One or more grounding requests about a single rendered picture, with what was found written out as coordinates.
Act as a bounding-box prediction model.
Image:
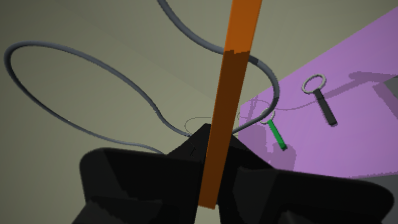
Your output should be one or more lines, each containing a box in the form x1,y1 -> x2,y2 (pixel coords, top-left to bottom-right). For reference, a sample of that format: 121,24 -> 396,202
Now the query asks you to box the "dark grey square block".
384,76 -> 398,99

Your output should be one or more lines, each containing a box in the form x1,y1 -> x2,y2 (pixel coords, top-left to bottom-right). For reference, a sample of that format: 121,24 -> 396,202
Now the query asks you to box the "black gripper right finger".
217,134 -> 395,224

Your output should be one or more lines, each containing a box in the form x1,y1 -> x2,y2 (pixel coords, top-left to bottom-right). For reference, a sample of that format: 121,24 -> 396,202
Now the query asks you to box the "dark grey loop with straight handle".
302,74 -> 337,126

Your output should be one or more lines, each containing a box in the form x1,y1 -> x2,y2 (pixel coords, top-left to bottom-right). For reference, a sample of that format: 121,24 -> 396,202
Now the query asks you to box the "orange-brown long bar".
198,0 -> 262,210

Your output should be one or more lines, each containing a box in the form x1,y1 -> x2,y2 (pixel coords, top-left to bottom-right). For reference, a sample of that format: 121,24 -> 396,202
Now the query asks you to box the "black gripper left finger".
79,123 -> 211,224

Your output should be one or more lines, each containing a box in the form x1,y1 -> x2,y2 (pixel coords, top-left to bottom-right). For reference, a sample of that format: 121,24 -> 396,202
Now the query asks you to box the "green-handled grey loop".
259,108 -> 287,150

